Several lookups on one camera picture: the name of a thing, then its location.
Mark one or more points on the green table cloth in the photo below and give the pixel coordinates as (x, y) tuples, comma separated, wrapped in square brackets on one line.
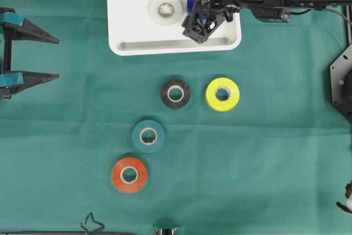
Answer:
[(276, 163)]

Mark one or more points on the blue tape roll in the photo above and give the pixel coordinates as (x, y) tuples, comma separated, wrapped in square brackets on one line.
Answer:
[(189, 5)]

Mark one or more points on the teal green tape roll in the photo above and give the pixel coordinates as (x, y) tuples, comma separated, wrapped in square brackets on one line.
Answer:
[(148, 136)]

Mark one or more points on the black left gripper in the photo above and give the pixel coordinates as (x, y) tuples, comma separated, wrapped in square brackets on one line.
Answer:
[(16, 27)]

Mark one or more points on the white tape roll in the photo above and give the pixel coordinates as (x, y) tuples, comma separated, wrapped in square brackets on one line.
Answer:
[(166, 12)]

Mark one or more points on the black tape roll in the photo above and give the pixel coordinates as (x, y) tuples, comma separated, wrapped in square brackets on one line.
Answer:
[(175, 94)]

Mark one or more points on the orange red tape roll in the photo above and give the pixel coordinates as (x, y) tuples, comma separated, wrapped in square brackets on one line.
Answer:
[(129, 175)]

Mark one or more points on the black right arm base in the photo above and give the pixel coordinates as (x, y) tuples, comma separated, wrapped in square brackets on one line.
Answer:
[(340, 76)]

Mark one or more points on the yellow tape roll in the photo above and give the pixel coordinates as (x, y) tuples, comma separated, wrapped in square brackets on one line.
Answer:
[(222, 94)]

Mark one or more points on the white plastic tray case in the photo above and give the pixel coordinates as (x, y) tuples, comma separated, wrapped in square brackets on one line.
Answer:
[(131, 32)]

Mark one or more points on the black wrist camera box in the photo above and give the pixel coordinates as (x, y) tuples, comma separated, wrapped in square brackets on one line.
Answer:
[(270, 14)]

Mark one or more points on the white connector with cable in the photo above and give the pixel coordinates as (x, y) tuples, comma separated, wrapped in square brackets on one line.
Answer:
[(347, 206)]

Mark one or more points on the bottom camera mount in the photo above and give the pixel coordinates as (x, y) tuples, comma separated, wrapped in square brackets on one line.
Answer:
[(159, 230)]

